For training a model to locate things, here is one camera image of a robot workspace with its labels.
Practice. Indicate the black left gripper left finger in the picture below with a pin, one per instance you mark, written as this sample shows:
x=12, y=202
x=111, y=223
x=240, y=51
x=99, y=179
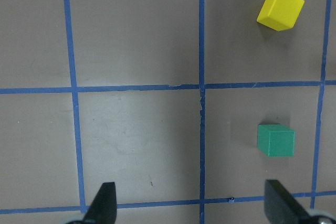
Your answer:
x=104, y=206

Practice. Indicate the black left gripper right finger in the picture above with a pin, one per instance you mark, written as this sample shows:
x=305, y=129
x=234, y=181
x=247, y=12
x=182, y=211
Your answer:
x=280, y=206

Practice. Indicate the green wooden block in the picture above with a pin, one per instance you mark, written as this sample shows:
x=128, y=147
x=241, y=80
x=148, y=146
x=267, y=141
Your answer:
x=276, y=140

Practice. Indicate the yellow wooden block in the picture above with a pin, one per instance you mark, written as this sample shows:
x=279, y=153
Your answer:
x=280, y=15

